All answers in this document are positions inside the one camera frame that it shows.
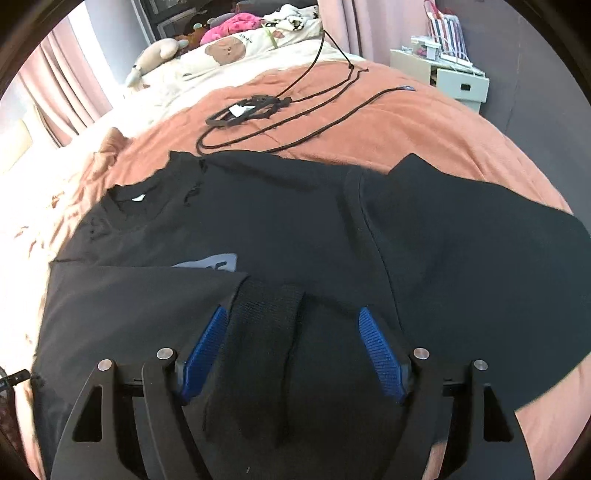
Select pink curtain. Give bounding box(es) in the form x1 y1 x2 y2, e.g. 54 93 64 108
318 0 428 65

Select beige plush toy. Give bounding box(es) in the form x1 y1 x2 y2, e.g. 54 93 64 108
124 38 189 88

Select striped bag on cabinet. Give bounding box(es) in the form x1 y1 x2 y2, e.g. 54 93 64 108
424 1 472 65

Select cream bear print bedding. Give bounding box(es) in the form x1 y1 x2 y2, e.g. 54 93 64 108
91 19 361 137

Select black cable with device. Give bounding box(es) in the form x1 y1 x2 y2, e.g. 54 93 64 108
195 29 417 156

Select orange-brown blanket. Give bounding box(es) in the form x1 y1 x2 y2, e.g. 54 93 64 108
27 59 591 480

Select pink clothing pile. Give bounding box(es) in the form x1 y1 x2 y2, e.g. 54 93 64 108
200 12 263 45

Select black t-shirt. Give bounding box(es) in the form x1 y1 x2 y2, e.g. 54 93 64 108
32 150 591 480

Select white bedside cabinet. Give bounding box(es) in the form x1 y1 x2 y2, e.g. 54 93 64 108
390 49 490 113

